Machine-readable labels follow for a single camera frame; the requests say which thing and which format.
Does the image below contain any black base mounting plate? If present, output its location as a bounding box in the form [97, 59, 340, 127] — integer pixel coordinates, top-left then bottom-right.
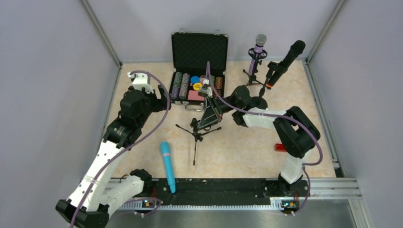
[136, 178, 308, 206]

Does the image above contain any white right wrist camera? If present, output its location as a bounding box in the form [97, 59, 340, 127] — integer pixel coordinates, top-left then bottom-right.
[198, 79, 213, 97]

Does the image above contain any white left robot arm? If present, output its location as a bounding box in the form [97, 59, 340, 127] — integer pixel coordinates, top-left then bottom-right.
[56, 85, 170, 228]

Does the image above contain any orange black chip stack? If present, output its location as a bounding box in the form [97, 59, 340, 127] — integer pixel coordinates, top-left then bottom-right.
[214, 77, 223, 91]

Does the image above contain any round base clamp stand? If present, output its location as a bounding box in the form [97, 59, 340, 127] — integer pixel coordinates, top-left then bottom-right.
[243, 61, 290, 109]

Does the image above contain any red lego brick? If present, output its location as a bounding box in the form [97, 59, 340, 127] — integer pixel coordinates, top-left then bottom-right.
[274, 143, 287, 152]

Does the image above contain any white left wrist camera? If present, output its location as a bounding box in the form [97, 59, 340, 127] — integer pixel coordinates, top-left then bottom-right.
[127, 72, 154, 94]

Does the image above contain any shock mount tripod stand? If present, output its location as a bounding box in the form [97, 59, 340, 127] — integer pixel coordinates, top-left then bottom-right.
[243, 57, 266, 86]

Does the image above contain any black poker chip case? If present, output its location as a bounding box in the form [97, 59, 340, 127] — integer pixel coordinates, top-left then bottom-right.
[169, 31, 229, 112]

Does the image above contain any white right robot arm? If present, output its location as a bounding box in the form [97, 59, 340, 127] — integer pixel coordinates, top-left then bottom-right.
[192, 85, 321, 196]

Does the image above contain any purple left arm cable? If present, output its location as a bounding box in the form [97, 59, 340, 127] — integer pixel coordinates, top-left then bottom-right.
[69, 70, 172, 228]

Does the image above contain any blue dealer button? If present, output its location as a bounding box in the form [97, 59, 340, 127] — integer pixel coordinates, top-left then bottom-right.
[190, 76, 200, 84]

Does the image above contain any black microphone orange end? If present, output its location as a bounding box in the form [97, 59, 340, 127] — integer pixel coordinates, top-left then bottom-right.
[265, 40, 306, 89]

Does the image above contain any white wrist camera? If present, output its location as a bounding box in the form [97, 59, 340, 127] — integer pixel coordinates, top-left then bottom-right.
[127, 72, 154, 94]
[198, 79, 213, 97]

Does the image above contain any small black tripod stand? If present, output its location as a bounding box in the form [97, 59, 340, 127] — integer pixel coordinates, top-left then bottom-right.
[175, 118, 222, 166]

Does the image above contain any pink playing card deck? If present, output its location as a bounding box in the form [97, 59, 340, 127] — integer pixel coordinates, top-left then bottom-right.
[187, 90, 205, 101]

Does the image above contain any purple poker chip stack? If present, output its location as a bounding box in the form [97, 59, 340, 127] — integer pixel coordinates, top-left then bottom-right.
[171, 87, 180, 99]

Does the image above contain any teal microphone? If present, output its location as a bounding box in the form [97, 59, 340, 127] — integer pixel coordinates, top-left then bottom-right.
[160, 141, 176, 194]

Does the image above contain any yellow big blind button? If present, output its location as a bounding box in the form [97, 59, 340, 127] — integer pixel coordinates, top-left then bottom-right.
[192, 83, 203, 91]

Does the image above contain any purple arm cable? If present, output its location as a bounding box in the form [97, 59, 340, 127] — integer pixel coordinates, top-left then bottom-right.
[69, 70, 172, 228]
[205, 61, 324, 216]

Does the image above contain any purple glitter microphone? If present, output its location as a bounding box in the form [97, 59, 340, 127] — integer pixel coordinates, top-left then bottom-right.
[248, 34, 267, 75]

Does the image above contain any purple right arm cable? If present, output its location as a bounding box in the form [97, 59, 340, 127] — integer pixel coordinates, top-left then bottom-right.
[205, 61, 324, 216]

